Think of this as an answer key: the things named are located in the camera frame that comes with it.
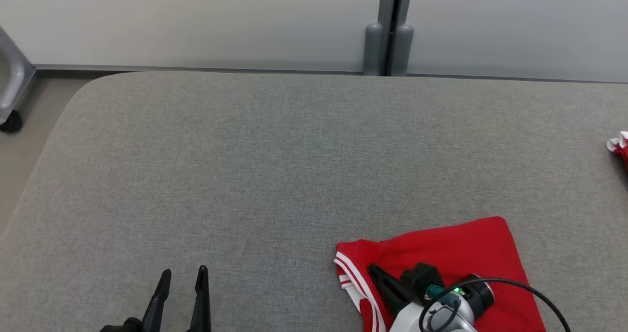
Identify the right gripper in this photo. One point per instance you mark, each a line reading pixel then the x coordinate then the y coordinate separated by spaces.
pixel 473 297

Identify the red garment with white trim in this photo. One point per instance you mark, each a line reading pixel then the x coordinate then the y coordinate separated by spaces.
pixel 466 248

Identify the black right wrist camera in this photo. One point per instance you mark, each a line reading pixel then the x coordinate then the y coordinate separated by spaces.
pixel 422 278

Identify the grey metal frame with caster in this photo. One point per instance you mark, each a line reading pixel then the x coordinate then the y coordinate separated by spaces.
pixel 17 87

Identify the red and white cloth item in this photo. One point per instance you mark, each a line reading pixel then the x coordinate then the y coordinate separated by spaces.
pixel 622 148

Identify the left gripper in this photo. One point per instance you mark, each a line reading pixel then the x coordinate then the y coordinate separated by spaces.
pixel 127 326

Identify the grey partition joint post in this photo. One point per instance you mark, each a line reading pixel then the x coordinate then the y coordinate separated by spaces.
pixel 374 47

